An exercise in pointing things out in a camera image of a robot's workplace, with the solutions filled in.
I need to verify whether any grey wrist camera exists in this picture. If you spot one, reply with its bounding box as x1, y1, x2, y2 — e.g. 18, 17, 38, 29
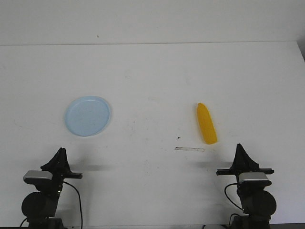
23, 170, 53, 185
238, 172, 272, 187

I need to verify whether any clear tape strip horizontal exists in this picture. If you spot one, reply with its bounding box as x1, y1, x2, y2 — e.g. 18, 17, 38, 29
175, 146, 205, 152

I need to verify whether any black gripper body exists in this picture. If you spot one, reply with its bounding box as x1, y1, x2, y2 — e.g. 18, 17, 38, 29
52, 171, 83, 191
216, 168, 274, 183

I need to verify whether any light blue round plate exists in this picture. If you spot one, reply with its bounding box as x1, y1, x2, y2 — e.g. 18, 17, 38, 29
64, 96, 111, 137

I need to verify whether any yellow corn cob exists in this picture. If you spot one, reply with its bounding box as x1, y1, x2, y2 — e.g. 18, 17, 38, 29
196, 103, 217, 145

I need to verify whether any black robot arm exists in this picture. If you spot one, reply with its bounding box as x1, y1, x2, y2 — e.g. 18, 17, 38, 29
216, 143, 277, 229
21, 147, 83, 229

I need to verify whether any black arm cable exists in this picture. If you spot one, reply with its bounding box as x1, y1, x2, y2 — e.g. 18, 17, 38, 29
224, 183, 244, 212
62, 181, 83, 229

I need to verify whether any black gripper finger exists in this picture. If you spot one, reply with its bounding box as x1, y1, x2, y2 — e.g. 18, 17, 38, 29
231, 143, 241, 170
240, 144, 260, 169
62, 148, 71, 173
40, 147, 62, 171

